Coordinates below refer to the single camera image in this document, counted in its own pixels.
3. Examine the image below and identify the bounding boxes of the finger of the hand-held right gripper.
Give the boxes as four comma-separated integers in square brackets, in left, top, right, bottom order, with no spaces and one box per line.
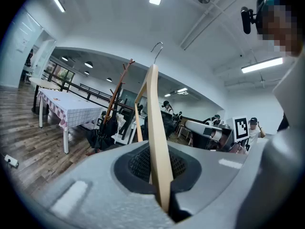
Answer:
[185,119,224,136]

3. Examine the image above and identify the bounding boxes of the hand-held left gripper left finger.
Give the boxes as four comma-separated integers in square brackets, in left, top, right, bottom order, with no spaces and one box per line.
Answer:
[35,141,176,229]

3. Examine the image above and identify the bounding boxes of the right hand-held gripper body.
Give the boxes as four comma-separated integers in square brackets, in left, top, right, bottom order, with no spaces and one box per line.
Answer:
[203,115,250,153]

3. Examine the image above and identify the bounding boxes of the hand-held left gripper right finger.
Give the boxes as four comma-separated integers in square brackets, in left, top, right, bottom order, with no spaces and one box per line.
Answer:
[168,125,305,229]

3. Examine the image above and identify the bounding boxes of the wooden hanger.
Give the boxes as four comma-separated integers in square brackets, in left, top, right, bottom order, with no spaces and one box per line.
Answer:
[134,41,174,215]

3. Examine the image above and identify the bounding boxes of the wooden coat rack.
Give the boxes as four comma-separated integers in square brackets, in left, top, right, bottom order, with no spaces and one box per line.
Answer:
[102,58,136,128]

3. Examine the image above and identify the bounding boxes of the person's right hand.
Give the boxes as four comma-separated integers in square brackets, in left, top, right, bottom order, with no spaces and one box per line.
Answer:
[228,141,247,155]

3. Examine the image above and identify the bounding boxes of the black office chair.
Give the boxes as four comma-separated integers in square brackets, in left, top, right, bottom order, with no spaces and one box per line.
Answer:
[142,111,178,142]

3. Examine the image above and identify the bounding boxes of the person's black shirt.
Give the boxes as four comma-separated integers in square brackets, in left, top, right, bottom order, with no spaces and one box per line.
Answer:
[277,113,290,131]

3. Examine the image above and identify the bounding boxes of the black folded umbrella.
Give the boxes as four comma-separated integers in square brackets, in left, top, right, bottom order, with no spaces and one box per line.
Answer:
[85,114,120,154]

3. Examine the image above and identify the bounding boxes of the cream folded umbrella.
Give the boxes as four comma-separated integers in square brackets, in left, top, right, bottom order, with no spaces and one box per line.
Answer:
[116,113,127,138]

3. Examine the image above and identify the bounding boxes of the long black umbrella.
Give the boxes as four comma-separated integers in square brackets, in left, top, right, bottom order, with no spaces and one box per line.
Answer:
[112,84,126,128]

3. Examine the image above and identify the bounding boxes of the table with checked tablecloth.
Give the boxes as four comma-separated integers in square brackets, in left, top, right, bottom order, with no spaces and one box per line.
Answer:
[37,87,105,155]

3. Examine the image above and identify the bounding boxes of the white power strip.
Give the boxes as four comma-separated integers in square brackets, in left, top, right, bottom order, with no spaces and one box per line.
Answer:
[4,154,19,168]

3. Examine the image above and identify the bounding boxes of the black metal railing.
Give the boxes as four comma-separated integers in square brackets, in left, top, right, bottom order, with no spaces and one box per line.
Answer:
[42,69,135,119]

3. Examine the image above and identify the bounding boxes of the person's head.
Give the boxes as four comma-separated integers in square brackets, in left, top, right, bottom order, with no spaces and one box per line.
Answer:
[256,0,305,57]

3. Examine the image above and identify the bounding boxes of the round wooden table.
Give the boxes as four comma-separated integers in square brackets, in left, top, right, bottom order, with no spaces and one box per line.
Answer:
[28,77,62,116]

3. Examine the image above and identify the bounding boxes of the white ceiling cable tray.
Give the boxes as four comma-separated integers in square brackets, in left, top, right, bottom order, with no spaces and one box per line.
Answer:
[180,2,226,51]

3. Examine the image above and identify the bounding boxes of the black head-mounted camera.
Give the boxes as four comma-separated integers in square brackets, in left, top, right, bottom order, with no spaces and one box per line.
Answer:
[240,6,258,35]

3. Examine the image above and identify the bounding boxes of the white wall notice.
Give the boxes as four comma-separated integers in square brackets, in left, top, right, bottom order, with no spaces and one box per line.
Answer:
[15,37,30,53]

